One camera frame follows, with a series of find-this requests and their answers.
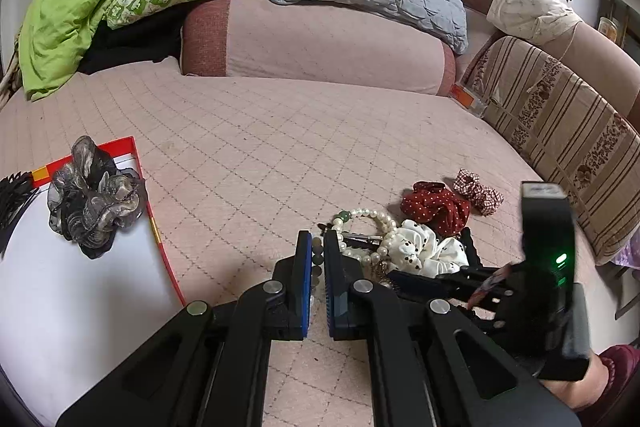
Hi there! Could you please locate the black claw hair clip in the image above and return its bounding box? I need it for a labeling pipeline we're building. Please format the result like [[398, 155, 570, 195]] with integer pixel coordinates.
[[0, 172, 41, 258]]

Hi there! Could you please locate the white pearl bracelet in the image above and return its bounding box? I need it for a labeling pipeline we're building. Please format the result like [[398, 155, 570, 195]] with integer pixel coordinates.
[[337, 207, 401, 265]]

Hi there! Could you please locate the tan padded headboard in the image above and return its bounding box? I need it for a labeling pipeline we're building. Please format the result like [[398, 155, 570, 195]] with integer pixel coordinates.
[[460, 0, 640, 118]]

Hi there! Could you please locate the grey organza scrunchie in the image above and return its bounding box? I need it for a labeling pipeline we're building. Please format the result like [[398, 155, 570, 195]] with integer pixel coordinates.
[[47, 136, 148, 260]]

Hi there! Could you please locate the clear bead bracelet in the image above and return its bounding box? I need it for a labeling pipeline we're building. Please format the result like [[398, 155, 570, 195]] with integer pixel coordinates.
[[310, 239, 327, 308]]

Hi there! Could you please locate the clear box with orange label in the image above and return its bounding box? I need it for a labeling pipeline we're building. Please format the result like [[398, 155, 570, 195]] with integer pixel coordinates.
[[447, 82, 488, 118]]

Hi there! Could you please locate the red dotted scrunchie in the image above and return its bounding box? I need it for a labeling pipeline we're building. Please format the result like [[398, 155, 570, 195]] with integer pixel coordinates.
[[400, 181, 472, 238]]

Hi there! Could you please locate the brown checked scrunchie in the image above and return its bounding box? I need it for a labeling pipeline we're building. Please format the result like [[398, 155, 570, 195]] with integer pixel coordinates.
[[454, 168, 504, 215]]

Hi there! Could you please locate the white cherry print scrunchie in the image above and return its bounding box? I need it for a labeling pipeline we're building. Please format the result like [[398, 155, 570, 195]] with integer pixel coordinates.
[[377, 219, 471, 279]]

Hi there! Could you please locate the black cloth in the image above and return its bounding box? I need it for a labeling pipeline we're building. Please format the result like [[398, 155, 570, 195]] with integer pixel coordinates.
[[77, 4, 196, 75]]

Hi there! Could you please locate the person's right forearm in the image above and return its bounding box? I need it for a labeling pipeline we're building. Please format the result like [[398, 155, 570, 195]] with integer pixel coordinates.
[[542, 344, 640, 418]]

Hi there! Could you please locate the purple cloth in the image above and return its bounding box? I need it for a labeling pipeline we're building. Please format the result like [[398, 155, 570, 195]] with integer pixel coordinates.
[[611, 237, 640, 269]]

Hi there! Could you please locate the white cloth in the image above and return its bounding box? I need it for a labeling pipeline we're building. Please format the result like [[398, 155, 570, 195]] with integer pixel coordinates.
[[487, 0, 583, 45]]

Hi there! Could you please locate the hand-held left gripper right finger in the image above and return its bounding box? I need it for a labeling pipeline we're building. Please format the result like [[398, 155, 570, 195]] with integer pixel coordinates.
[[322, 229, 583, 427]]

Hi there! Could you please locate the striped brown cushion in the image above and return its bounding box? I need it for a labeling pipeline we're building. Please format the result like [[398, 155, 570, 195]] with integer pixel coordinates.
[[462, 36, 640, 265]]

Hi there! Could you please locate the brown patterned blanket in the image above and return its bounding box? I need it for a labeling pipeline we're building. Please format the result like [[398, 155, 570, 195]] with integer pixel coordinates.
[[0, 32, 25, 108]]

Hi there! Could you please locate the leopard hair tie with gold ball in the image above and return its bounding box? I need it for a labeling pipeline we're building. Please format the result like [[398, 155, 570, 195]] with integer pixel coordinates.
[[367, 259, 401, 293]]

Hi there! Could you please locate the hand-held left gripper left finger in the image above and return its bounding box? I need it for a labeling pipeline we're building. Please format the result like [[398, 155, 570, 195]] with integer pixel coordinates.
[[55, 229, 314, 427]]

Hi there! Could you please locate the red tray with white inside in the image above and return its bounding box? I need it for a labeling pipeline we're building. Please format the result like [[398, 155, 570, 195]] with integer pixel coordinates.
[[0, 136, 187, 413]]

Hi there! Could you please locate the pink bolster pillow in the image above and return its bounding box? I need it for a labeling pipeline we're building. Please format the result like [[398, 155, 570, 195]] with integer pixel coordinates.
[[180, 0, 457, 96]]

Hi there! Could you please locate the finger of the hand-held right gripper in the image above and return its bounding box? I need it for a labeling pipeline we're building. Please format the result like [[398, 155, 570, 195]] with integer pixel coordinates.
[[457, 227, 511, 277], [386, 268, 501, 304]]

